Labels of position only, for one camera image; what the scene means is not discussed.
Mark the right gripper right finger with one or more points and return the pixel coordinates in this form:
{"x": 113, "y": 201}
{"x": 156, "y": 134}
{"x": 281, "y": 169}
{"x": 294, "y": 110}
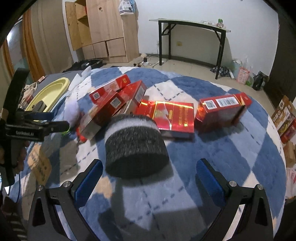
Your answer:
{"x": 255, "y": 222}

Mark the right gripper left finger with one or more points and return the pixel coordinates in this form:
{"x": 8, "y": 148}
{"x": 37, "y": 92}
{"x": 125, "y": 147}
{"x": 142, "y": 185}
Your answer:
{"x": 44, "y": 222}

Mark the white dome light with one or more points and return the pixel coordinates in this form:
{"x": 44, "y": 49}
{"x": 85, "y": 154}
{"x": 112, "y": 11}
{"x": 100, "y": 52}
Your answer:
{"x": 71, "y": 112}

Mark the red silver cigarette carton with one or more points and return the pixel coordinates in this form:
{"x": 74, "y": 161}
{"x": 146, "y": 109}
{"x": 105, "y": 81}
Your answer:
{"x": 100, "y": 114}

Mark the Double Happiness red carton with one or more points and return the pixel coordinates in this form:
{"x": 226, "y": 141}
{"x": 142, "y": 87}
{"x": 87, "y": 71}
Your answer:
{"x": 115, "y": 84}

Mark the red barcode cigarette box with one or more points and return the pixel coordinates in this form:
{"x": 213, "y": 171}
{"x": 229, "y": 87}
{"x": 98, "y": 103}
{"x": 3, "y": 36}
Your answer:
{"x": 221, "y": 111}

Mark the black foam roll white band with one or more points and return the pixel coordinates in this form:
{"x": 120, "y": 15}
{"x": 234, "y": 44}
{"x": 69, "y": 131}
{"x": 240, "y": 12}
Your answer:
{"x": 134, "y": 147}

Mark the glossy red carton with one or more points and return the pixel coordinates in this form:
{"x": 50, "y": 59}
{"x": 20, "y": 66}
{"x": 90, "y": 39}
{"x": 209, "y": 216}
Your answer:
{"x": 173, "y": 119}

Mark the person's left hand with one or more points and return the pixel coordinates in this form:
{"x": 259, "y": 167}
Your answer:
{"x": 18, "y": 157}

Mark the yellow oval plastic tray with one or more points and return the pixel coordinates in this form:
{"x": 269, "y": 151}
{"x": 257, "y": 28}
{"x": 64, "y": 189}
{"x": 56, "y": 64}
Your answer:
{"x": 50, "y": 94}

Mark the wooden wardrobe cabinet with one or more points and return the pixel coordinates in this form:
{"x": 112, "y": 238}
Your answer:
{"x": 100, "y": 31}

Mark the dark brown door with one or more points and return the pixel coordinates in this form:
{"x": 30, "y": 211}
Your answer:
{"x": 282, "y": 77}

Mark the pink plastic bag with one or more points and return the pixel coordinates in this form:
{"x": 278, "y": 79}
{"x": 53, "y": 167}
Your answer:
{"x": 243, "y": 75}

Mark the black folding table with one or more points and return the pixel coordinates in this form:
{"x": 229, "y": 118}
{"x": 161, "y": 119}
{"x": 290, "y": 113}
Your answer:
{"x": 191, "y": 42}

